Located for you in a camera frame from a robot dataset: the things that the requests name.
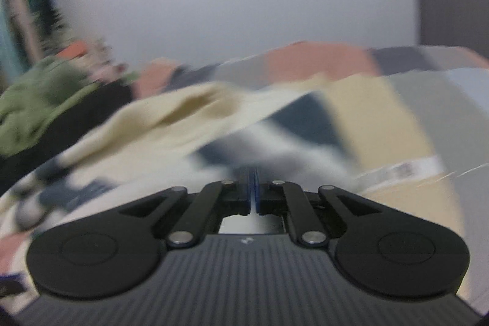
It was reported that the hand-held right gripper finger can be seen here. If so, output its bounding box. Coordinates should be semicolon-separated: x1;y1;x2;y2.
255;166;383;249
119;166;255;249

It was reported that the cream fleece jacket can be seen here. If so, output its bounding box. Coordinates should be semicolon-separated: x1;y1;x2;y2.
8;82;362;235

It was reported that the white quilt label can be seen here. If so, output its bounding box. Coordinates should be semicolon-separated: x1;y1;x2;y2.
357;154;444;189

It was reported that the patchwork bed quilt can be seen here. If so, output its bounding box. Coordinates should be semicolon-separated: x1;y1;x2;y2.
0;41;489;311

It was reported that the black garment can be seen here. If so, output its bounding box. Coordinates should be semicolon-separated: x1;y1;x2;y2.
0;82;134;193

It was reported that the orange item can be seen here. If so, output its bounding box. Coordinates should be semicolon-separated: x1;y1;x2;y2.
57;39;90;57

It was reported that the green fleece garment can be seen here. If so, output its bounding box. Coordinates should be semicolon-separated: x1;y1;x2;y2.
0;57;100;159

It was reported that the pink-beige hanging garment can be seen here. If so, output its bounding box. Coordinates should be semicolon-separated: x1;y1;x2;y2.
8;0;41;63

